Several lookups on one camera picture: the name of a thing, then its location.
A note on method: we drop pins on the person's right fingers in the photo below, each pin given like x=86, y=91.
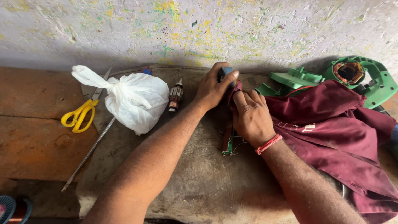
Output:
x=248, y=99

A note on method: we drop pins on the knotted white plastic bag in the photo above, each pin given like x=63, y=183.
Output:
x=136, y=99

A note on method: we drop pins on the person's right hand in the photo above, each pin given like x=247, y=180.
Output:
x=252, y=121

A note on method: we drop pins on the maroon cloth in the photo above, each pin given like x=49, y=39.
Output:
x=329, y=130

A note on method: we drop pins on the worn grey work board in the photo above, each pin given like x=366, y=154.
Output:
x=192, y=177

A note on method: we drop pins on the blue and black motor part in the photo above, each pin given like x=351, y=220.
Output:
x=224, y=72

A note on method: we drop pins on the long thin metal rod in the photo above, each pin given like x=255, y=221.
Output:
x=88, y=154

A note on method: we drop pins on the motor armature with copper windings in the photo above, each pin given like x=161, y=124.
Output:
x=175, y=96

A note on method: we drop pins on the green plastic cover piece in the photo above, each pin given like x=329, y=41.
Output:
x=295, y=79

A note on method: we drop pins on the green circuit board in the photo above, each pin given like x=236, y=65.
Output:
x=229, y=143

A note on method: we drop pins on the green power tool housing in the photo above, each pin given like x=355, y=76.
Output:
x=381, y=84

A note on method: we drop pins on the person's left hand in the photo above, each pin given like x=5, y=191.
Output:
x=211, y=91

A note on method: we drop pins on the copper wound motor stator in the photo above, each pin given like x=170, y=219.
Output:
x=357, y=73

